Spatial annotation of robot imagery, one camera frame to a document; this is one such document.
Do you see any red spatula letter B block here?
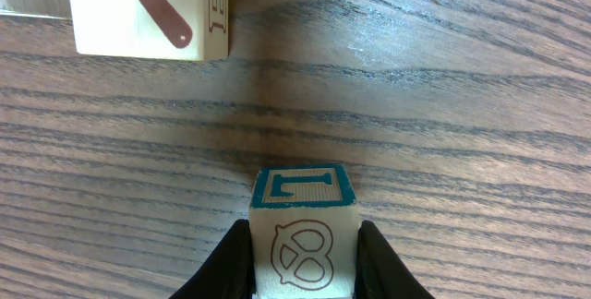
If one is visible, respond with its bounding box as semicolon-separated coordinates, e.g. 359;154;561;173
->
69;0;230;61

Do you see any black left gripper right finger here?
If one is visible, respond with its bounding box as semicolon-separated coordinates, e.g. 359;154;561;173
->
354;221;434;299

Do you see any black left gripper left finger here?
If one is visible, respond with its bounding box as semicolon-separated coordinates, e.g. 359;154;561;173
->
170;219;256;299

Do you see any blue letter T pretzel block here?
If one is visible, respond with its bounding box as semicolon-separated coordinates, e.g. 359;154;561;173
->
248;164;360;298

